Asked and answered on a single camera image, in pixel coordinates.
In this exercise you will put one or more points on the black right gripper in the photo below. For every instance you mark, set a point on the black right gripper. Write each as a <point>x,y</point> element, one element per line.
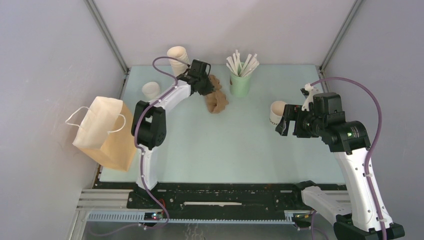
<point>294,112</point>

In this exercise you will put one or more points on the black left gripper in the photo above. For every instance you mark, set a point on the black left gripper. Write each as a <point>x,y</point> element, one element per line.
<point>209,89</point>

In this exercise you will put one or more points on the single white paper cup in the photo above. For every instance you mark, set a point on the single white paper cup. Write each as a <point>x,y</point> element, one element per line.
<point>276,112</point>

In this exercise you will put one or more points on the stack of white paper cups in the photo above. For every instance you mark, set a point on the stack of white paper cups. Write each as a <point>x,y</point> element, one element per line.
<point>178,60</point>

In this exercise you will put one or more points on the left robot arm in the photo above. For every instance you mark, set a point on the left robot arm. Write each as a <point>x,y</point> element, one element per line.
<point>149,125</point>

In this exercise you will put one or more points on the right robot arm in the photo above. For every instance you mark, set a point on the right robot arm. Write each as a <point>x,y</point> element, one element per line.
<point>366,218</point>

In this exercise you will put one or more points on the bundle of white wrapped straws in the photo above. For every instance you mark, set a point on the bundle of white wrapped straws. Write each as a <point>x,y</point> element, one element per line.
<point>241,68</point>

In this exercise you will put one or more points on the green straw holder cup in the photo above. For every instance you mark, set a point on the green straw holder cup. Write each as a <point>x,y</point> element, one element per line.
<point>239,86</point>

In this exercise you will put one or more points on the brown paper bag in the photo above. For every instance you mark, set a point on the brown paper bag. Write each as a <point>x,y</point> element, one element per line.
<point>105,132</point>

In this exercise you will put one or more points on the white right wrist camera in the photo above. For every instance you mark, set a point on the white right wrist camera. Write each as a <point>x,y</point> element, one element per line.
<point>309,91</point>

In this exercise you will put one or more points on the aluminium frame post right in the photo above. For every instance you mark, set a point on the aluminium frame post right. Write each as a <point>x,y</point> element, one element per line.
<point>341,33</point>

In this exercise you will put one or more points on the aluminium frame post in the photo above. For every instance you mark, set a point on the aluminium frame post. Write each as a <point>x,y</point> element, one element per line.
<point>109,39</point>
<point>341,33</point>

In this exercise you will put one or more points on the aluminium frame post left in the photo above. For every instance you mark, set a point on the aluminium frame post left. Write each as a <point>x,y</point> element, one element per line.
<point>109,39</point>

